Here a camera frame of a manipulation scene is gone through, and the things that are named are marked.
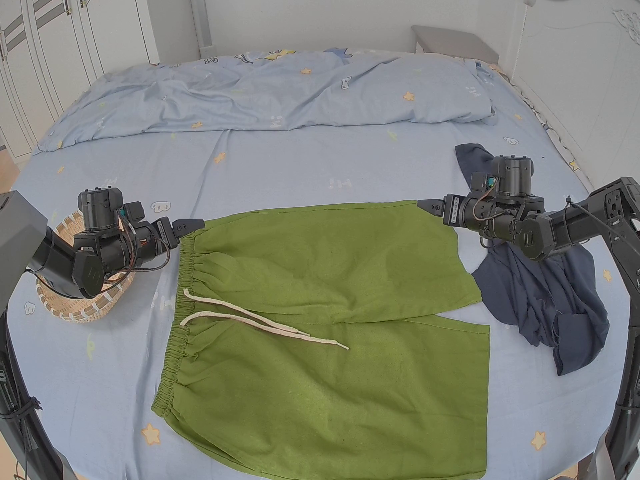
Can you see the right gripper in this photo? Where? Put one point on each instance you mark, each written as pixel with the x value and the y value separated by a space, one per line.
pixel 470 213

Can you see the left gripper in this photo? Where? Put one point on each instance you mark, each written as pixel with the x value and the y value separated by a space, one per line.
pixel 152 243

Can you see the green shorts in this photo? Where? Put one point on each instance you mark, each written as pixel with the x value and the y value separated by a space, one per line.
pixel 325 368

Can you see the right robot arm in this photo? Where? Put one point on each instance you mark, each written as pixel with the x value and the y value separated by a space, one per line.
pixel 575 223

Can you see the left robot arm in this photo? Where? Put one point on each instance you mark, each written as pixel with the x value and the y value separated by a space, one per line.
pixel 85 268

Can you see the round woven basket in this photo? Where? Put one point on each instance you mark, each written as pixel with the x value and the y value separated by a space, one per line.
pixel 75 310

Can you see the dark blue garment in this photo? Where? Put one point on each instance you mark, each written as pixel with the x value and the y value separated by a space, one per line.
pixel 550 308

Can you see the bed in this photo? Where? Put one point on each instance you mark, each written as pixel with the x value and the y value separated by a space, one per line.
pixel 325 168

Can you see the grey bedside table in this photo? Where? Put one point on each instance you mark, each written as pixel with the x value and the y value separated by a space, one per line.
pixel 450 43

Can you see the pale blue quilt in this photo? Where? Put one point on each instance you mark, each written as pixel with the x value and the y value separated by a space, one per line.
pixel 300 93

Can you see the white wardrobe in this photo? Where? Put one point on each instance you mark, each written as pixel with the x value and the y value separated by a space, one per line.
pixel 50 43

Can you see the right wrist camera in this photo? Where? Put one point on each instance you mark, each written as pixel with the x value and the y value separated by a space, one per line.
pixel 481 182

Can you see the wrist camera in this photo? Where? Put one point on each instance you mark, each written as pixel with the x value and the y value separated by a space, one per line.
pixel 481 182
pixel 134 213

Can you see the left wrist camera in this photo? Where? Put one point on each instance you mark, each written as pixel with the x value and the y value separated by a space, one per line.
pixel 134 213

